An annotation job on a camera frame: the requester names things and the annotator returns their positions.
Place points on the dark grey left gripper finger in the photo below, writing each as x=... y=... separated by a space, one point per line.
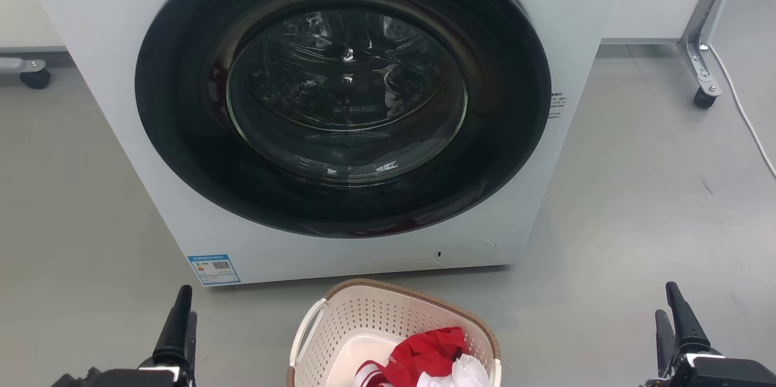
x=174 y=332
x=191 y=344

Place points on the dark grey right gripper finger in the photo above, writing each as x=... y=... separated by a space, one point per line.
x=686 y=323
x=665 y=338

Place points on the white washing machine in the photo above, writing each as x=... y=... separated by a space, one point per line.
x=109 y=41

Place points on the small printed warning sticker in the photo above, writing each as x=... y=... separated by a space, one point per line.
x=557 y=106

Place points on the blue energy label sticker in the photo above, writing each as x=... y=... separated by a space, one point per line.
x=213 y=270

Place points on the black round washer door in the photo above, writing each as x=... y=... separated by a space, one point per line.
x=182 y=132

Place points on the flat metal stand leg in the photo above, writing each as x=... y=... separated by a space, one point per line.
x=21 y=65

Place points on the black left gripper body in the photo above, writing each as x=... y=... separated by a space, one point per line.
x=121 y=378

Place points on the angled metal stand leg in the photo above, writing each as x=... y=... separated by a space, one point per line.
x=697 y=53

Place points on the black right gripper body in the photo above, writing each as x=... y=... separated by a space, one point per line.
x=721 y=373

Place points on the black caster wheel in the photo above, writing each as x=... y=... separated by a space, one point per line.
x=35 y=79
x=704 y=99

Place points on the red and white garment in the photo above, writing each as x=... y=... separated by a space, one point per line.
x=424 y=353

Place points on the cream perforated laundry basket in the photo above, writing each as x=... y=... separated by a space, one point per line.
x=357 y=320

